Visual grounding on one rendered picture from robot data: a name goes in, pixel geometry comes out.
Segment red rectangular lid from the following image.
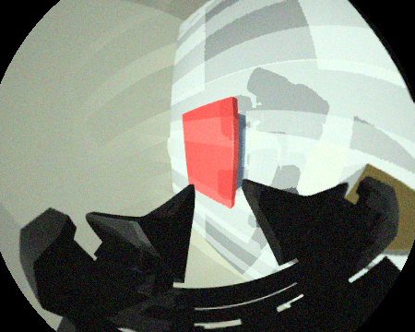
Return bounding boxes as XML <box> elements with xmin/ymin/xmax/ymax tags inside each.
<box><xmin>182</xmin><ymin>96</ymin><xmax>240</xmax><ymax>209</ymax></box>

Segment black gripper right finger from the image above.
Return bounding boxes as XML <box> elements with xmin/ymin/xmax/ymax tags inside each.
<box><xmin>242</xmin><ymin>180</ymin><xmax>349</xmax><ymax>266</ymax></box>

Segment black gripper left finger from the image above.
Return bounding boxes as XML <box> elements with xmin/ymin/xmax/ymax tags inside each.
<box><xmin>86</xmin><ymin>184</ymin><xmax>196</xmax><ymax>283</ymax></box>

